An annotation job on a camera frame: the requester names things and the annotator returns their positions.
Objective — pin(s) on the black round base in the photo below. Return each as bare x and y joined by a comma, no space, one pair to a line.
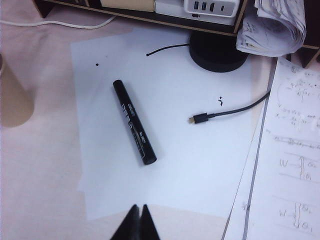
217,57

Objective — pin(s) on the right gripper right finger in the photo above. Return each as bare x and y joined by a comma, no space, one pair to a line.
148,225

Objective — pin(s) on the flat white box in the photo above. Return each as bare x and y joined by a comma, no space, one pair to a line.
170,10

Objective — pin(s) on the black wooden desk organizer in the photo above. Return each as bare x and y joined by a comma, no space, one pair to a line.
170,22

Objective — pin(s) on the black marker white print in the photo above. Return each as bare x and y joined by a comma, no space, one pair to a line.
135,122

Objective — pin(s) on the beige paper cup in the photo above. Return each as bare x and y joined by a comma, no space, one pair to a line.
12,100

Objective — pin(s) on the blank white paper sheet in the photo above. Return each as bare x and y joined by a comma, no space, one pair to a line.
187,162

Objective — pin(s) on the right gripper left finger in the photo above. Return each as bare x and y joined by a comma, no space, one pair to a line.
130,225

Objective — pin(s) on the cream rectangular box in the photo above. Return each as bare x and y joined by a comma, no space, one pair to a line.
127,4

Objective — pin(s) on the white charging hub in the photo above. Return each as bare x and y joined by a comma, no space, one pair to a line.
212,6

